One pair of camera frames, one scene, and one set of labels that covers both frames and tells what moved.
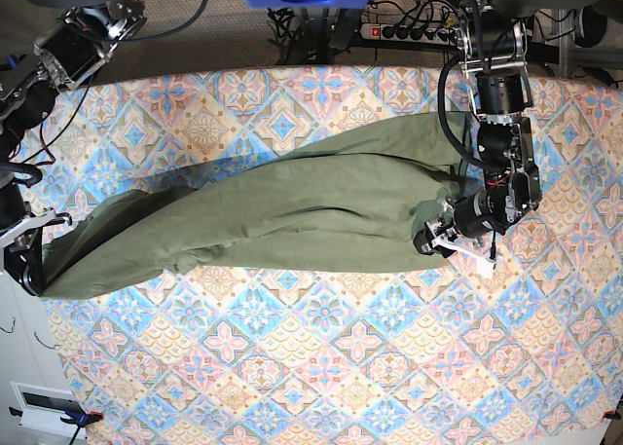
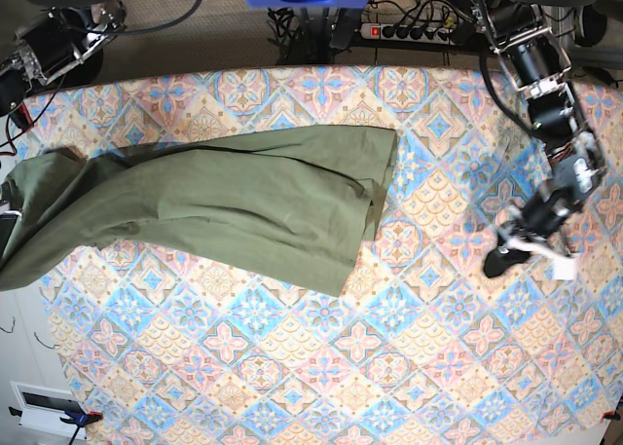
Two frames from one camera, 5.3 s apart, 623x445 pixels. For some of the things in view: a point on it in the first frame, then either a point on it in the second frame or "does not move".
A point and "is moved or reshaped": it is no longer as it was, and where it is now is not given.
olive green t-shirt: [352, 198] is moved or reshaped
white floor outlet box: [44, 409] does not move
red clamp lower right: [609, 414] does not move
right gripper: [446, 236] → [529, 229]
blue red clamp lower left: [80, 420] does not move
